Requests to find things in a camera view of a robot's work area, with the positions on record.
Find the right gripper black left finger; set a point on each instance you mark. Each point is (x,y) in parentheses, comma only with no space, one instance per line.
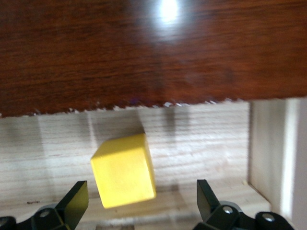
(74,203)

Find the yellow block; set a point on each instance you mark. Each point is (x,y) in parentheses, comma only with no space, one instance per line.
(122,172)

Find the dark wooden cabinet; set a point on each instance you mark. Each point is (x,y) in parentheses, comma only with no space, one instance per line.
(120,52)

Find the light wooden tray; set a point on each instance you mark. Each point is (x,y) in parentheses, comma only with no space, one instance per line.
(204,155)

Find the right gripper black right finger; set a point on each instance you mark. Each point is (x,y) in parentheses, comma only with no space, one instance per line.
(206,201)

